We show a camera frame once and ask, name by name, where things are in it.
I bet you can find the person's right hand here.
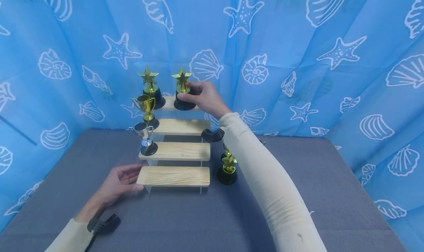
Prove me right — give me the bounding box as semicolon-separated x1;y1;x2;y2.
177;81;232;119

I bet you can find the person's left hand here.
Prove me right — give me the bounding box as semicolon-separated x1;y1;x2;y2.
90;164;145;213

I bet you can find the gold star trophy black base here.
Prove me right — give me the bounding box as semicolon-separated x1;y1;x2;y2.
137;65;166;110
217;149;238;186
171;67;197;111

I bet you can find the wooden four step display stand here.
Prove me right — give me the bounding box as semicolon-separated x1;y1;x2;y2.
136;95;212;194

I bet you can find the person's right forearm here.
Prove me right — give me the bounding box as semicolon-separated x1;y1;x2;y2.
219;112;328;252

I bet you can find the person's left forearm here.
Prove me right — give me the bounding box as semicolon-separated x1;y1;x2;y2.
45;204;104;252

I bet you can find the silver cup trophy black base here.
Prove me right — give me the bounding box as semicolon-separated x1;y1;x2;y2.
133;122;159;156

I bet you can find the gold cup trophy black base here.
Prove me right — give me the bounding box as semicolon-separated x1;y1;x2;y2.
132;95;160;130

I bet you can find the black wrist band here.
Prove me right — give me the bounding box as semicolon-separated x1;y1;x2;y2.
86;214;121;235
201;128;225;143

